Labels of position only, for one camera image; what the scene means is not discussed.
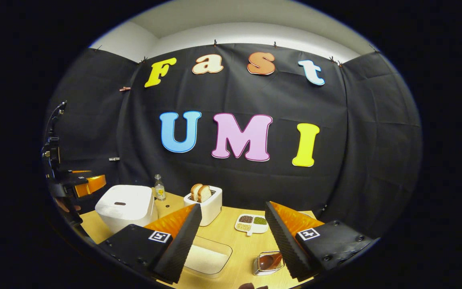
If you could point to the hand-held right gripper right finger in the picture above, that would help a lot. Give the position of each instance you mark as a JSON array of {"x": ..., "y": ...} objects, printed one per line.
[{"x": 285, "y": 245}]

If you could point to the white rice cooker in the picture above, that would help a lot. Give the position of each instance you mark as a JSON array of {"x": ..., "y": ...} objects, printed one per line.
[{"x": 126, "y": 206}]

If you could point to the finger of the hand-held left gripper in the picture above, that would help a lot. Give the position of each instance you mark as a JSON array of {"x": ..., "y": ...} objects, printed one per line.
[
  {"x": 79, "y": 171},
  {"x": 92, "y": 184}
]

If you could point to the white toaster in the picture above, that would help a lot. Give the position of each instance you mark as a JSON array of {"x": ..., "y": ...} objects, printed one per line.
[{"x": 211, "y": 210}]

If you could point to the brown wooden spoon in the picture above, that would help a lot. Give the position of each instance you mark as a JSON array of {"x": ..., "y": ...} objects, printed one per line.
[{"x": 269, "y": 261}]

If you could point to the black backdrop cloth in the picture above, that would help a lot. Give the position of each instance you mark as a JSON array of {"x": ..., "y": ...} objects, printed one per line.
[{"x": 335, "y": 140}]

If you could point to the white divided dish of beans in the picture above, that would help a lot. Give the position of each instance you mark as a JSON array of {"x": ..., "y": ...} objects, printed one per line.
[{"x": 253, "y": 228}]

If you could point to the small clear glass bottle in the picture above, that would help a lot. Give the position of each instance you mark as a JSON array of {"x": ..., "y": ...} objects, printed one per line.
[{"x": 159, "y": 192}]

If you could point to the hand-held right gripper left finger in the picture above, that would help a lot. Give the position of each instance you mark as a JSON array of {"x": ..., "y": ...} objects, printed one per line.
[{"x": 181, "y": 249}]

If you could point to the clear container of rice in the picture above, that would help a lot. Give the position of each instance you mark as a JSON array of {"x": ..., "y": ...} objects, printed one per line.
[{"x": 209, "y": 259}]

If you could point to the bread slice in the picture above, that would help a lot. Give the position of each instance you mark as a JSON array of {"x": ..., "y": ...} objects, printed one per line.
[
  {"x": 205, "y": 193},
  {"x": 195, "y": 192}
]

